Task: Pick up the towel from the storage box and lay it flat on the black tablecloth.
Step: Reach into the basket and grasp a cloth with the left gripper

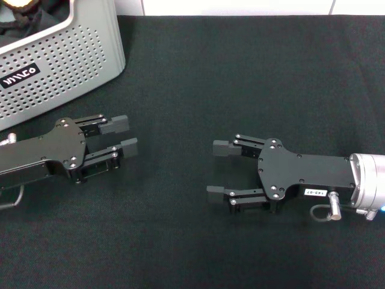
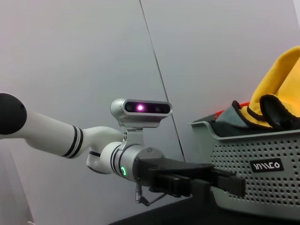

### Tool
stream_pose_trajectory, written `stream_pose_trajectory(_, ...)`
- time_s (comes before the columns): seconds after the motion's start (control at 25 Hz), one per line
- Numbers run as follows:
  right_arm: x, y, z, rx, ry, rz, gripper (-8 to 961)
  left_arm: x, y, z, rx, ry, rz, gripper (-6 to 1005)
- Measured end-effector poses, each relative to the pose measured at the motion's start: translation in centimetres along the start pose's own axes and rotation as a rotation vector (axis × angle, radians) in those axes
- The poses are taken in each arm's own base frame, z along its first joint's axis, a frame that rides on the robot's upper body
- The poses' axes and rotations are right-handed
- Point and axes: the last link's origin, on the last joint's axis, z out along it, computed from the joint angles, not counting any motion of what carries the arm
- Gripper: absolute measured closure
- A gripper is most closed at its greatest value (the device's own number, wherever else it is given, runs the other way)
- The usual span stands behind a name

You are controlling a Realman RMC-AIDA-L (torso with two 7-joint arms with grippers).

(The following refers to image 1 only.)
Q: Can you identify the left gripper silver plug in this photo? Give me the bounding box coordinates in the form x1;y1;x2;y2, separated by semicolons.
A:
0;133;17;147

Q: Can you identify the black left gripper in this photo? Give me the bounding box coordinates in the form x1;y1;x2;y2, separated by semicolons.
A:
0;113;138;191

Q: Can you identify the yellow grey towel black edge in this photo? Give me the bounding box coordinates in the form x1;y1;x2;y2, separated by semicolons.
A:
0;0;42;25

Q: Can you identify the black tablecloth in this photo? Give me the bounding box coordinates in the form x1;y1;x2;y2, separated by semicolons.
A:
0;14;385;289

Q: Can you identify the right gripper cable silver plug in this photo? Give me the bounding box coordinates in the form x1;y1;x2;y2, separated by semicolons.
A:
310;191;378;223

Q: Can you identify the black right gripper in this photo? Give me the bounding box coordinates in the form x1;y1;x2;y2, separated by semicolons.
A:
206;133;355;215

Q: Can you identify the black fabric liner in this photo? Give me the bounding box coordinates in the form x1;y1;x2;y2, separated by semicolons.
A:
0;0;72;46

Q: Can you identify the grey perforated storage box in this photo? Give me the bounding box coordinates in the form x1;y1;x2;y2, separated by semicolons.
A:
0;0;126;132

